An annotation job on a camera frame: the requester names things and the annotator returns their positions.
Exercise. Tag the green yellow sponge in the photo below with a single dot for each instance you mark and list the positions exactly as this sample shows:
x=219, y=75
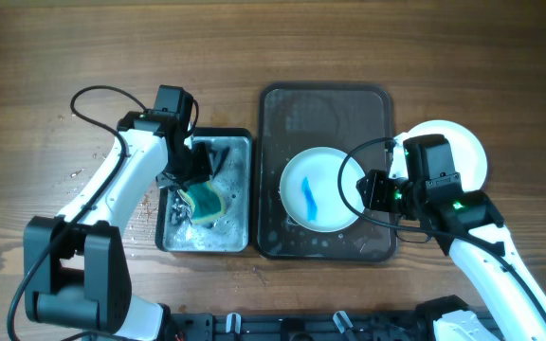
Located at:
x=205, y=201

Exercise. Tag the black soapy water tub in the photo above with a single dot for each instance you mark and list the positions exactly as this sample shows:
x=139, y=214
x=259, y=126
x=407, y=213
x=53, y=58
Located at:
x=230, y=153

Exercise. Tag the white plate blue streak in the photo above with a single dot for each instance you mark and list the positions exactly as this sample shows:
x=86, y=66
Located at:
x=318, y=189

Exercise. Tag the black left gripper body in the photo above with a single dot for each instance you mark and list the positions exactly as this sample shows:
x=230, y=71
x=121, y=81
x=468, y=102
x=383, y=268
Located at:
x=186, y=170

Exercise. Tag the dark brown serving tray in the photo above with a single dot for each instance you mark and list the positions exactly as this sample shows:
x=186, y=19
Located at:
x=296, y=116

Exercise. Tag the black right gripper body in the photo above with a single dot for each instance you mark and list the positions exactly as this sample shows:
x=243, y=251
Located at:
x=368, y=190

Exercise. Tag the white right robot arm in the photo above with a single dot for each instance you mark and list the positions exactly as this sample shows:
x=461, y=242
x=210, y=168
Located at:
x=470, y=230

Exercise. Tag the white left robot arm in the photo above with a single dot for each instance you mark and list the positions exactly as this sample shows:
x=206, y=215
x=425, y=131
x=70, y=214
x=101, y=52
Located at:
x=76, y=273

